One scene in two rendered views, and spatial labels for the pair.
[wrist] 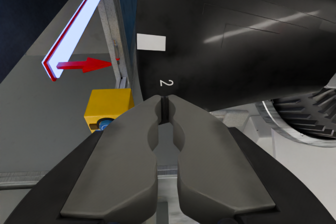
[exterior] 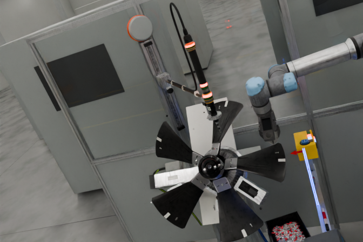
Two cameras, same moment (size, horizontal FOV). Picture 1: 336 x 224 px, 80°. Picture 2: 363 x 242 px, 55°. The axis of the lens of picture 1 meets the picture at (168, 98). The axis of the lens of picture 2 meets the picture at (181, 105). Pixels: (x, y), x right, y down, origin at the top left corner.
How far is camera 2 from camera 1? 151 cm
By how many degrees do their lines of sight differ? 28
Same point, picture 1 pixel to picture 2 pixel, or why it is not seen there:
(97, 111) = (309, 147)
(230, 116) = not seen: hidden behind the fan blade
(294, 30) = (250, 164)
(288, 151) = (230, 143)
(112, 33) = (316, 188)
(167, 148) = (281, 136)
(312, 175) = not seen: hidden behind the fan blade
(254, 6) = (260, 167)
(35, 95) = not seen: outside the picture
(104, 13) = (319, 194)
